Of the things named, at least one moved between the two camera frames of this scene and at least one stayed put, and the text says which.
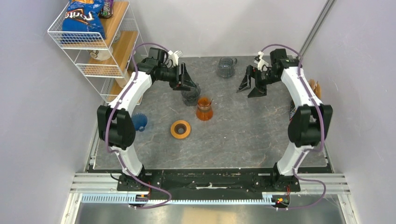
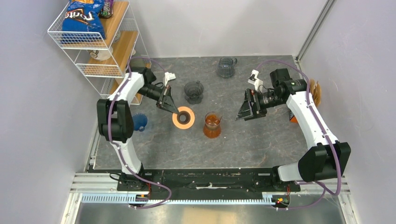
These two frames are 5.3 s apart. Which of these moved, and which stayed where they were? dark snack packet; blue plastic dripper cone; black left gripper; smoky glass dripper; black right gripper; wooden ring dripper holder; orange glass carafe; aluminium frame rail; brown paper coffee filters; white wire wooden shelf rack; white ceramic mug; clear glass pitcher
Moved: black left gripper; orange glass carafe; wooden ring dripper holder; black right gripper
Stayed: brown paper coffee filters; blue plastic dripper cone; aluminium frame rail; clear glass pitcher; dark snack packet; smoky glass dripper; white wire wooden shelf rack; white ceramic mug
